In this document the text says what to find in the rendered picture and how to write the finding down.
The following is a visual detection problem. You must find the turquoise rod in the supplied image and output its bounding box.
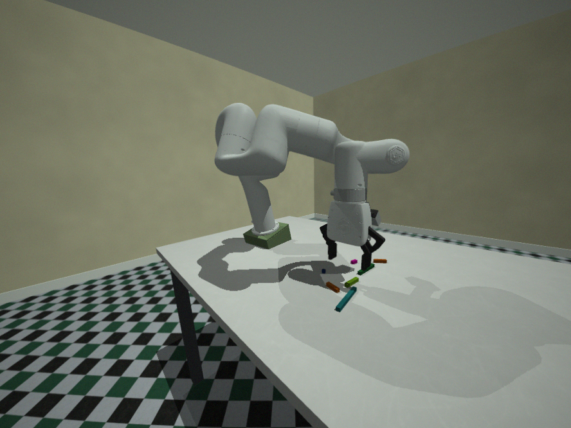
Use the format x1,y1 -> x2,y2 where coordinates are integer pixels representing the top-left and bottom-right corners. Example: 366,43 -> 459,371
336,287 -> 357,312

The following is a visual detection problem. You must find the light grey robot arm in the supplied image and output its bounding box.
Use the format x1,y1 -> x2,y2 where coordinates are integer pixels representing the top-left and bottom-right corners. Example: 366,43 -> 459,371
214,103 -> 410,236

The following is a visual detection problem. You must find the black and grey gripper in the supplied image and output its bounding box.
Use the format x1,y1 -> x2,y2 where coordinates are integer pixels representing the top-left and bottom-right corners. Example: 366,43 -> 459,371
320,200 -> 385,271

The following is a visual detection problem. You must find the lime green rod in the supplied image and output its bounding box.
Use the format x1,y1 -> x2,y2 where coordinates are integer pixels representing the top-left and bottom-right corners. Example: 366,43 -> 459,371
345,277 -> 359,288

